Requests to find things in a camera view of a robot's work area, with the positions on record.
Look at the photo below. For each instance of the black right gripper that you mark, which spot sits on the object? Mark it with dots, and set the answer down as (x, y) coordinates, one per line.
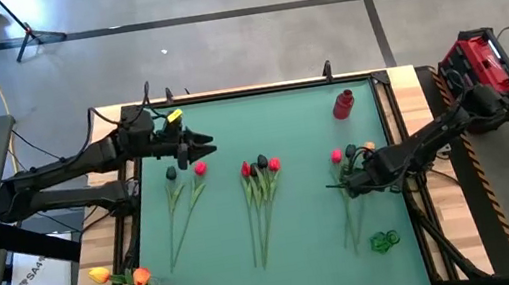
(365, 174)

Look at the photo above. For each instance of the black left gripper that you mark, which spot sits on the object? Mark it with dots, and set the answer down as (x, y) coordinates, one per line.
(168, 142)

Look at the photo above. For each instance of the red artificial tulip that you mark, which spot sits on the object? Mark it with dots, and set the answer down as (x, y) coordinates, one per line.
(201, 168)
(245, 169)
(274, 164)
(336, 155)

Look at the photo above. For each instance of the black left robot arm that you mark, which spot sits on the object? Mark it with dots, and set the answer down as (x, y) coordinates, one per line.
(61, 171)

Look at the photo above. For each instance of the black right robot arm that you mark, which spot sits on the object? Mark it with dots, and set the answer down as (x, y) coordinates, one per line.
(435, 135)

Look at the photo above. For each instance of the green glass vase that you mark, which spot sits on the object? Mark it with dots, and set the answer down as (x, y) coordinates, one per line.
(382, 243)

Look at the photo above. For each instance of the red bottle vase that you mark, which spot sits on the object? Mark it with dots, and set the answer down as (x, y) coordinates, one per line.
(343, 105)

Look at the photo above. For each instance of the yellow tape tag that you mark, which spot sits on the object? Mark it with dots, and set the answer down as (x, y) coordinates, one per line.
(174, 115)

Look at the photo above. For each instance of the black table clamp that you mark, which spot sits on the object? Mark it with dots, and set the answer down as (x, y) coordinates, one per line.
(327, 71)
(169, 95)

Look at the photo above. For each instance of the teal green table mat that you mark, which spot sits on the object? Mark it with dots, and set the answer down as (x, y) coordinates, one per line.
(302, 256)

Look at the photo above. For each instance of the black yellow hazard tape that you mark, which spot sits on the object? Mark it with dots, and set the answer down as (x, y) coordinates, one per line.
(489, 188)

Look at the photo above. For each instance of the red power tool case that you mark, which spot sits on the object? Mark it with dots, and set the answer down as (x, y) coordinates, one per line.
(478, 63)

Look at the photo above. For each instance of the black desk support beam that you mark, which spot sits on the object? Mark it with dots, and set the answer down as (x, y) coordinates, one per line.
(32, 242)

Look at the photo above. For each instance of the black tripod stand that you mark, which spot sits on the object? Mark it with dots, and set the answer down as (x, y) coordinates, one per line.
(30, 32)

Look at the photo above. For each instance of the white printed paper sheet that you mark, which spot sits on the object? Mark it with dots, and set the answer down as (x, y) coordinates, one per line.
(42, 275)

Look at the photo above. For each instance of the black aluminium table frame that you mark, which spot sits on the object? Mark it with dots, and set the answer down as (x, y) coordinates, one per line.
(252, 90)

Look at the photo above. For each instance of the black diagonal frame brace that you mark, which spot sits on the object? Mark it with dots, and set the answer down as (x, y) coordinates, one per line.
(452, 249)

